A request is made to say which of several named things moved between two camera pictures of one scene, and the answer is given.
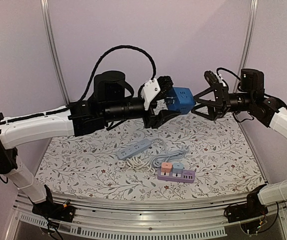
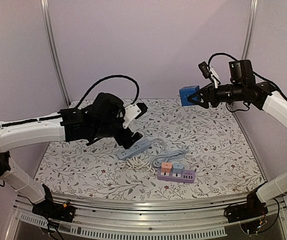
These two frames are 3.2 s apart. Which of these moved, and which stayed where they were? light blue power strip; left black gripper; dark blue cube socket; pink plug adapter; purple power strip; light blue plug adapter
Moved: dark blue cube socket; left black gripper
Stayed: pink plug adapter; purple power strip; light blue power strip; light blue plug adapter
